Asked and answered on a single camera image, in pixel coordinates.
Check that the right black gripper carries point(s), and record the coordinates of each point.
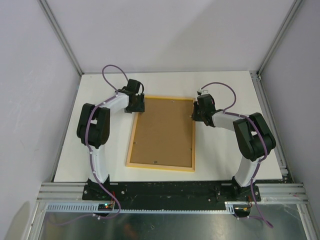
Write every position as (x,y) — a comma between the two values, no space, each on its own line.
(194,116)

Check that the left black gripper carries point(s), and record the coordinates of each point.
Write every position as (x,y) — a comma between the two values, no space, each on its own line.
(139,108)

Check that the yellow wooden picture frame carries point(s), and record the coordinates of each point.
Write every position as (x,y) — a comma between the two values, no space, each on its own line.
(160,168)

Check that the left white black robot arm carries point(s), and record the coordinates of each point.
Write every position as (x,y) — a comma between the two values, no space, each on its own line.
(94,124)

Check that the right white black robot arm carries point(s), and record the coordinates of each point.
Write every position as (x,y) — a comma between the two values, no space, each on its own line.
(254,139)

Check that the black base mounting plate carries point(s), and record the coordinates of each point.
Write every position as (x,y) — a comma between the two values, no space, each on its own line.
(172,194)

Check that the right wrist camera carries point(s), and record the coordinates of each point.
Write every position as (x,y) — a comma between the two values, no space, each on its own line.
(201,91)

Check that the aluminium front rail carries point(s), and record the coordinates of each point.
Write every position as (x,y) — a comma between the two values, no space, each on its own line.
(51,192)

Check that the left aluminium corner post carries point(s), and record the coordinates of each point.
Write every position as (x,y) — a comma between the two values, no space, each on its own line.
(52,20)

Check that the aluminium corner post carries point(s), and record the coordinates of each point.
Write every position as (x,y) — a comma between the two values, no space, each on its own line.
(52,20)
(281,33)

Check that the white slotted cable duct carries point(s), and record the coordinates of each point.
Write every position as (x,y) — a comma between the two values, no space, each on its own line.
(104,208)

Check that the right aluminium corner post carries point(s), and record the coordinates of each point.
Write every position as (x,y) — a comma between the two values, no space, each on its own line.
(281,33)

